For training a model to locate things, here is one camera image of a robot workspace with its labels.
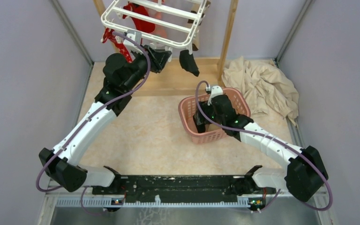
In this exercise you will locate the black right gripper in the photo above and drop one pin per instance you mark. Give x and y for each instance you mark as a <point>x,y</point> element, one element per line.
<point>199,117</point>

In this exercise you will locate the black sock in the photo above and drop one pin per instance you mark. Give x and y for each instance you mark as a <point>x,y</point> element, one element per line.
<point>188,62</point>

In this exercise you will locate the red patterned sock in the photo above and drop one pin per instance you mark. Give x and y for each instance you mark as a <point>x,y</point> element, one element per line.
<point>117,42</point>

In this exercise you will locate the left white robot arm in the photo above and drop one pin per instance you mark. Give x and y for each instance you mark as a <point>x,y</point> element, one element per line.
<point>62,163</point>

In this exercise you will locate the beige brown sock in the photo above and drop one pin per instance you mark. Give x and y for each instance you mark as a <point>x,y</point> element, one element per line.
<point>196,39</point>

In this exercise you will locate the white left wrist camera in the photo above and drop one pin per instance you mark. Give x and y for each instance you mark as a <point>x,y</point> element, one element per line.
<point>135,44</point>

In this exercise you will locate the beige crumpled cloth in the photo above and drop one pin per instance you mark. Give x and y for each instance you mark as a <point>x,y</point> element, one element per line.
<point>264,86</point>

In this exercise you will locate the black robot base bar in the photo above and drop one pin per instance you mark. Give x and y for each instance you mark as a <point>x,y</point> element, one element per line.
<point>148,191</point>

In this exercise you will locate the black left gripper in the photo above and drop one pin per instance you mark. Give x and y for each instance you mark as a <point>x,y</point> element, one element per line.
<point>159,57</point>

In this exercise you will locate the pink plastic laundry basket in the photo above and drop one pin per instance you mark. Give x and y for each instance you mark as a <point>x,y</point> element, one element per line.
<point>203,115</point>

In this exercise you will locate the pink sock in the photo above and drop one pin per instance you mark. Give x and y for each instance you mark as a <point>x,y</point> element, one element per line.
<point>159,30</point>

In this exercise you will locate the wooden drying rack frame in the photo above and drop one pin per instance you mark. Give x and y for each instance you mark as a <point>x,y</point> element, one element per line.
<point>174,81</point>

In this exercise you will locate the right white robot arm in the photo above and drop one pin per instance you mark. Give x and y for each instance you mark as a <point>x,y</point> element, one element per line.
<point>302,172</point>

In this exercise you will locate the white plastic clip hanger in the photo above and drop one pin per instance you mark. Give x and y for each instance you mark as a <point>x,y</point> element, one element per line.
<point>137,9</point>

